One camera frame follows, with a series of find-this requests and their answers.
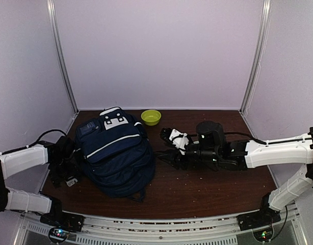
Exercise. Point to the right aluminium corner post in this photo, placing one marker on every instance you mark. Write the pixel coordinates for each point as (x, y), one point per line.
(259, 50)

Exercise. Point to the left aluminium corner post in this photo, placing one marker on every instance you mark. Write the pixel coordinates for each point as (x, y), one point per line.
(61, 60)

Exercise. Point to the aluminium front rail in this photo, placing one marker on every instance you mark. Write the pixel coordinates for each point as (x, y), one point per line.
(221, 229)

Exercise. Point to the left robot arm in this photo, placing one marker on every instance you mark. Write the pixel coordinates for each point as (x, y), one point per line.
(59, 157)

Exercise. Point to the navy blue student backpack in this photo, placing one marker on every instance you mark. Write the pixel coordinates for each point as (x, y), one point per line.
(114, 152)

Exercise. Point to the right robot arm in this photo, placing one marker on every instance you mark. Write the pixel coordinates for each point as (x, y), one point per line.
(213, 150)

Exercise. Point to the lime green bowl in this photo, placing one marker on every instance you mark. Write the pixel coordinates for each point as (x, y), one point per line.
(151, 117)

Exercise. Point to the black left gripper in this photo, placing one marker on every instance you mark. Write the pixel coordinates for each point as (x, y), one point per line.
(63, 172)

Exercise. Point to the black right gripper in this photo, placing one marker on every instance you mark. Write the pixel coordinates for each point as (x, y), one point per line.
(179, 152)

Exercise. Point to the aluminium corner post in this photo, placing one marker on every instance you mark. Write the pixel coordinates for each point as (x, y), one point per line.
(259, 50)
(61, 60)

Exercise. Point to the white charger with cable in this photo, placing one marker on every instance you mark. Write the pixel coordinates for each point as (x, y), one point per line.
(71, 182)

